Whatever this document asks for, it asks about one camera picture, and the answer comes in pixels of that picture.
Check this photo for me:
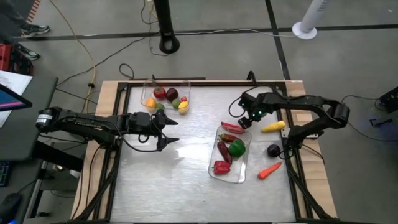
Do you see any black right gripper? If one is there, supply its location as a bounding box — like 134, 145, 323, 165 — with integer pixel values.
238, 92, 269, 130

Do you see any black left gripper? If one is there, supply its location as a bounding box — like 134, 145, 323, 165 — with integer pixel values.
127, 109, 181, 152

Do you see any pink-red long pepper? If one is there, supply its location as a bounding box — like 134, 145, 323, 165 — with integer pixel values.
220, 121, 246, 135

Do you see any green bell pepper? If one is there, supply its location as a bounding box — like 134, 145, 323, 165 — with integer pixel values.
228, 139, 247, 158

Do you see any dark red chili pepper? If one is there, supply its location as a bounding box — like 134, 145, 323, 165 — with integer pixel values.
216, 141, 233, 165

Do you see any dark red plum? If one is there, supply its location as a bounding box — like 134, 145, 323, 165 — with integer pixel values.
165, 87, 180, 103

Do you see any red fruit with green top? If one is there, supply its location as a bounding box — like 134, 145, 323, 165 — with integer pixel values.
153, 86, 167, 100

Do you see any red bell pepper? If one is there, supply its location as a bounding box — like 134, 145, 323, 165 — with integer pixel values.
212, 160, 232, 175

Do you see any yellow corn cob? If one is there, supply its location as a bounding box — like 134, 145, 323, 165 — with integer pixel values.
261, 120, 286, 134

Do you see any dark purple round eggplant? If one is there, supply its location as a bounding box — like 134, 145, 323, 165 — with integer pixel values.
266, 144, 282, 158

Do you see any clear plastic bin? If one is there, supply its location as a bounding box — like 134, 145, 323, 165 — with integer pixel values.
207, 124, 252, 184
140, 79, 192, 115

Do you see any orange carrot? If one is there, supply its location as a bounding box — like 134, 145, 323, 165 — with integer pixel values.
257, 161, 283, 180

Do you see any black wheeled stand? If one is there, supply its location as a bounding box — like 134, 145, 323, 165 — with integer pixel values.
153, 0, 181, 55

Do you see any white tower fan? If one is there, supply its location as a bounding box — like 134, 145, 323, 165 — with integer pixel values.
291, 0, 330, 40

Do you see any grey desk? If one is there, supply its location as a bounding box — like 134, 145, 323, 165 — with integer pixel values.
0, 74, 59, 162

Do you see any black box on floor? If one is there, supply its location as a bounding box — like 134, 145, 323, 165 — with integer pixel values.
377, 86, 398, 113

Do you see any computer monitor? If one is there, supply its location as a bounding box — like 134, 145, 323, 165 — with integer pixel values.
0, 83, 33, 112

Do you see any white paper sheet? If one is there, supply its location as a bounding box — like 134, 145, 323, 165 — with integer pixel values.
0, 70, 34, 129

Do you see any computer keyboard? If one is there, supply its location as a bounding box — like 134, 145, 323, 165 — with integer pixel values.
0, 160, 12, 188

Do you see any red storage crate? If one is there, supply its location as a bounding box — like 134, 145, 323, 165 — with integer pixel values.
0, 42, 34, 76

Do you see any dark striped-edge floor mat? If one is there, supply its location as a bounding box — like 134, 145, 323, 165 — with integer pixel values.
0, 0, 42, 37

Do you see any person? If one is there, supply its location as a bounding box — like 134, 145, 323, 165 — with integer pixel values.
0, 0, 51, 62

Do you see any black table frame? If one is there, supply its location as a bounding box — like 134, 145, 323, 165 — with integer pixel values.
74, 70, 340, 224

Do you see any black looped cable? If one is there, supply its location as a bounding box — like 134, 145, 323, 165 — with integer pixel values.
119, 63, 135, 80

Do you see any white floor cable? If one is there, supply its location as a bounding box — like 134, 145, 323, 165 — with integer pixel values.
174, 27, 296, 39

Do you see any yellow cable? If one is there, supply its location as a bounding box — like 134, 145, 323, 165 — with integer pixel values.
49, 0, 98, 114

